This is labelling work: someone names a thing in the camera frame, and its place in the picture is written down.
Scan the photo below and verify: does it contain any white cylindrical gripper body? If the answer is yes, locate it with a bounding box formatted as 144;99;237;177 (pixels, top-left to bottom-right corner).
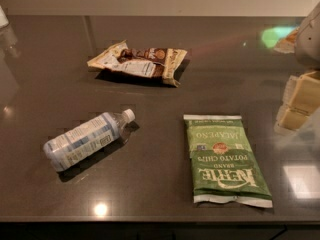
295;2;320;68

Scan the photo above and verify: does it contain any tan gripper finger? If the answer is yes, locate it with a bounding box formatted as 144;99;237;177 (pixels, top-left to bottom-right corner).
283;71;320;115
274;105;308;135

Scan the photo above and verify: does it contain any blue label plastic water bottle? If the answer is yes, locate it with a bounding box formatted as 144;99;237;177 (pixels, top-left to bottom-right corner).
43;109;135;172

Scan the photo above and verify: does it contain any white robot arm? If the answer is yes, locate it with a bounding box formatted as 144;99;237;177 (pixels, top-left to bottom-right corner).
274;2;320;138

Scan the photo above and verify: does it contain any green jalapeno potato chips bag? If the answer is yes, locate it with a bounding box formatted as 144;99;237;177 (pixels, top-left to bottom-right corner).
183;115;273;208

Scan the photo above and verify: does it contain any brown and cream snack bag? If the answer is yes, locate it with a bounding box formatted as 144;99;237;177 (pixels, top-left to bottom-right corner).
87;41;187;87

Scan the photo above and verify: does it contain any white object at left edge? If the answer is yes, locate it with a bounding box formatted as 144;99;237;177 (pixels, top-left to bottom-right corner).
0;6;9;28

